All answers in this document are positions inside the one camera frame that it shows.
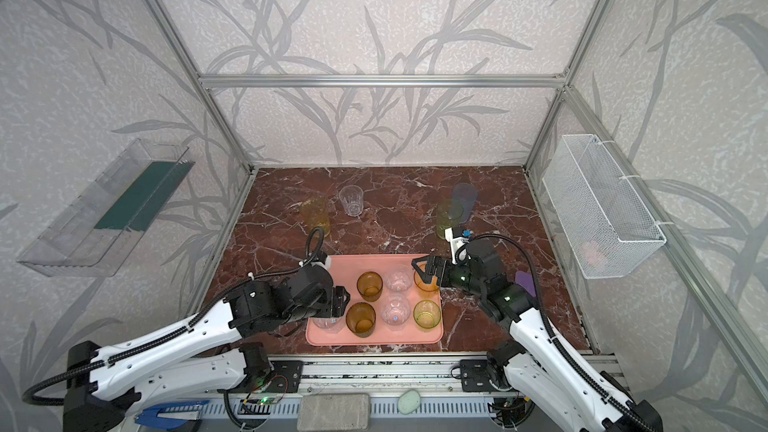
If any yellow short glass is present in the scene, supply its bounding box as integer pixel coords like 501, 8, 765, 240
413, 272, 440, 296

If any clear faceted glass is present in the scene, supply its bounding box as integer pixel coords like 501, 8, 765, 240
310, 317, 346, 334
384, 267, 413, 293
338, 185, 364, 217
378, 293, 412, 330

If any green short glass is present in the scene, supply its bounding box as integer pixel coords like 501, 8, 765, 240
413, 299, 442, 330

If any amber dotted glass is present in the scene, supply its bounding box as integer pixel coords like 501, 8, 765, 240
345, 302, 377, 338
356, 271, 384, 302

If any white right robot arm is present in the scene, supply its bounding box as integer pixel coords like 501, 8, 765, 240
412, 234, 664, 431

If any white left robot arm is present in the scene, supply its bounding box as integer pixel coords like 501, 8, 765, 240
22, 261, 350, 431

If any pink plastic tray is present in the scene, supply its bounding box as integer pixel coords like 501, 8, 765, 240
305, 254, 444, 347

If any tall green glass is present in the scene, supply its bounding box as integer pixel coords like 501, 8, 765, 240
434, 199, 464, 240

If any yellow tall glass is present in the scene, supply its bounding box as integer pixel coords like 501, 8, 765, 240
299, 197, 331, 237

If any blue frosted plastic cup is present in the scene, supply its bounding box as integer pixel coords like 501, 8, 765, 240
451, 183, 478, 224

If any purple plastic scoop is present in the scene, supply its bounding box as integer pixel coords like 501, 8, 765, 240
514, 271, 537, 298

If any grey foam block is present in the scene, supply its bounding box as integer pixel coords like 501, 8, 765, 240
296, 394, 371, 431

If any pale green oval pad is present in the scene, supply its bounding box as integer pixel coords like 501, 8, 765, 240
397, 389, 422, 415

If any blue hand tool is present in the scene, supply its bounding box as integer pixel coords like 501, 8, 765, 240
134, 400, 209, 431

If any white wire wall basket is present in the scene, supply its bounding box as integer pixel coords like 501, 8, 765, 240
543, 134, 666, 279

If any clear plastic wall bin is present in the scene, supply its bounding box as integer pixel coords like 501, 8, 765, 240
17, 139, 195, 278

